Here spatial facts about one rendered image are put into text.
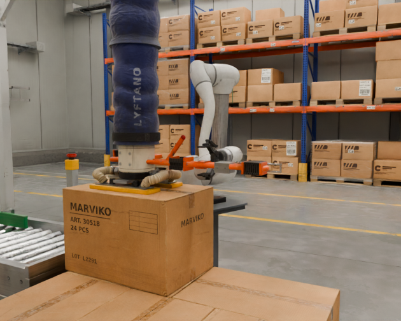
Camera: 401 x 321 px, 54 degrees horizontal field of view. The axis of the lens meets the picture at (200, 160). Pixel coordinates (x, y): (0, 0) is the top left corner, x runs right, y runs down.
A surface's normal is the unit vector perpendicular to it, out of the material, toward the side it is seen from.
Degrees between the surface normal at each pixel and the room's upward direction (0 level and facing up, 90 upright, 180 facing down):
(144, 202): 90
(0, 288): 90
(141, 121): 80
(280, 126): 90
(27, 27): 90
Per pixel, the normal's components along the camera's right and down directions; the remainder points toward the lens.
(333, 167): -0.47, 0.08
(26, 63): 0.88, 0.04
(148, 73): 0.68, -0.17
